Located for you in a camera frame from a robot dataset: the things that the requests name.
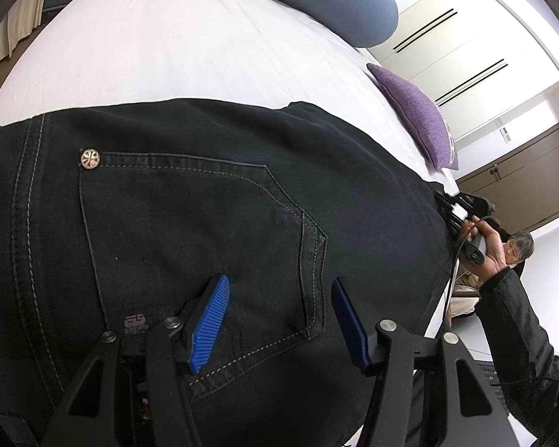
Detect dark navy jeans pants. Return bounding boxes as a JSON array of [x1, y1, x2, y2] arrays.
[[0, 98, 462, 447]]

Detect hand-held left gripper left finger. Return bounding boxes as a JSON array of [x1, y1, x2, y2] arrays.
[[40, 275, 231, 447]]

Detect person's right hand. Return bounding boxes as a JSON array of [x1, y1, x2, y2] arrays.
[[460, 220, 511, 284]]

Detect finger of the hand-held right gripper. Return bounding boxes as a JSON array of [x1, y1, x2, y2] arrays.
[[434, 190, 463, 231]]

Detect beige curtain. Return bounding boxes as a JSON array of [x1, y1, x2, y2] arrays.
[[0, 0, 57, 63]]

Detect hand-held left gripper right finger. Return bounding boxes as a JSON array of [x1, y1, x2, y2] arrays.
[[331, 278, 514, 447]]

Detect purple cushion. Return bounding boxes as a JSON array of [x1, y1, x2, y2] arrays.
[[366, 63, 459, 171]]

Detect white bed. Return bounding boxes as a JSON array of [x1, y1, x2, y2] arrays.
[[0, 0, 462, 340]]

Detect person's right forearm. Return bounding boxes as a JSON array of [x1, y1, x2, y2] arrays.
[[479, 265, 559, 447]]

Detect ceiling air vent slot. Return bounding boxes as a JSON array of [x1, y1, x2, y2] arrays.
[[392, 7, 459, 52], [435, 58, 509, 106]]

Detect brown wardrobe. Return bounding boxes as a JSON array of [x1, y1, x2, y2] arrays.
[[455, 123, 559, 234]]

